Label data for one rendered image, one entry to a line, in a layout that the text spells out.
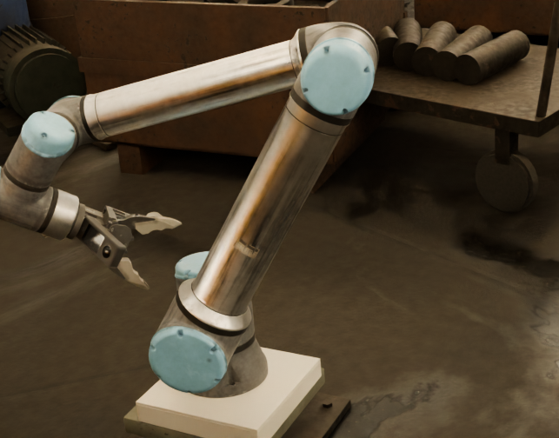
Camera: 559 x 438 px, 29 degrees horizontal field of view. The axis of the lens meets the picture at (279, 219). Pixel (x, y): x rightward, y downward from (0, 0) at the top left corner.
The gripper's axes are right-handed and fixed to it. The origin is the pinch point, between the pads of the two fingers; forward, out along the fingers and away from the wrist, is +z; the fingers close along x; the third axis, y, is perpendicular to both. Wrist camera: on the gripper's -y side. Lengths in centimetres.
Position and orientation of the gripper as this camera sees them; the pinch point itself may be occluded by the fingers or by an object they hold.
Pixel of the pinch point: (166, 258)
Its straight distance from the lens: 215.8
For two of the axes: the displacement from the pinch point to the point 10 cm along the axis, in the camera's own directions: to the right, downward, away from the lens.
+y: -2.6, -3.9, 8.8
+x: -4.5, 8.6, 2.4
